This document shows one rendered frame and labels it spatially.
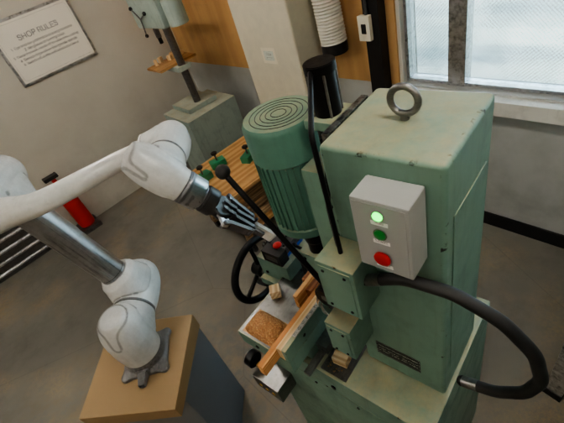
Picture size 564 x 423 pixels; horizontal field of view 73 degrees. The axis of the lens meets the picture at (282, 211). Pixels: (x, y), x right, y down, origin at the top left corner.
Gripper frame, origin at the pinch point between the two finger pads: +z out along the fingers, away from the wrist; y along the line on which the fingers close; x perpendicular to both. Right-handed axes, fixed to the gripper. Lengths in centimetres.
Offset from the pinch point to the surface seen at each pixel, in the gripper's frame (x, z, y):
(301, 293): -7.7, 20.6, 7.0
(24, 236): -252, -67, -166
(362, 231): 34.9, -5.8, 33.6
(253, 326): -22.3, 13.4, 13.8
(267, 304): -20.4, 17.3, 4.9
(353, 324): 11.3, 17.8, 29.2
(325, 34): 32, 17, -146
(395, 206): 43, -9, 37
